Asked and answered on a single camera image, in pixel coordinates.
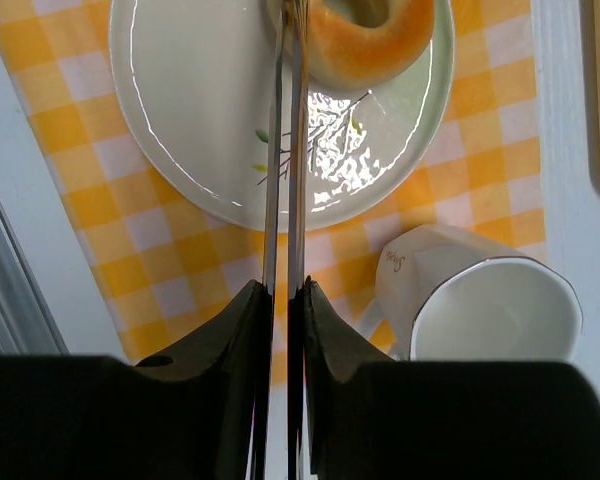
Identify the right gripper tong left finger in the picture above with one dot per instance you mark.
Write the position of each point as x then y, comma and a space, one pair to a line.
220, 373

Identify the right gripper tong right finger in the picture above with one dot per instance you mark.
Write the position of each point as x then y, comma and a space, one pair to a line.
327, 358

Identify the glazed donut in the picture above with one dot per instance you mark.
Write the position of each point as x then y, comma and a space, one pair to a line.
349, 45

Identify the white ceramic mug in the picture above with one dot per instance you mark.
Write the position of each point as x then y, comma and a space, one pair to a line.
449, 294

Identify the yellow checkered cloth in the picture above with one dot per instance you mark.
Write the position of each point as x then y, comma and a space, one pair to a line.
164, 266

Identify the pale green ceramic plate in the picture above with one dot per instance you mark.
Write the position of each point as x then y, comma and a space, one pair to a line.
195, 83

